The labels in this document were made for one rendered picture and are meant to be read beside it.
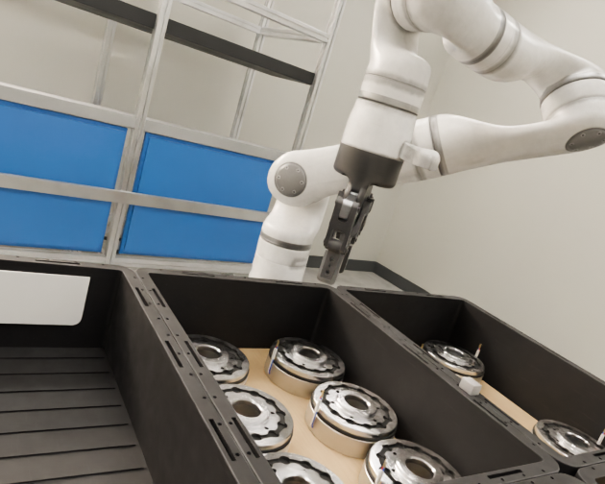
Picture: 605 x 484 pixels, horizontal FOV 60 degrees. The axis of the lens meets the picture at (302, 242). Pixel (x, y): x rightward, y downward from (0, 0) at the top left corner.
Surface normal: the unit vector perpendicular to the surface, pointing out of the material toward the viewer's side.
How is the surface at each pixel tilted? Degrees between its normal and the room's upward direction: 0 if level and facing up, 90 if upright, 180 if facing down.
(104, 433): 0
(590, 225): 90
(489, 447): 90
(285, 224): 19
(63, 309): 90
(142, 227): 90
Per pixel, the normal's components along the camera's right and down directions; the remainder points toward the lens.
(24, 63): 0.56, 0.36
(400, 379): -0.82, -0.12
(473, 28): 0.59, 0.53
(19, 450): 0.29, -0.93
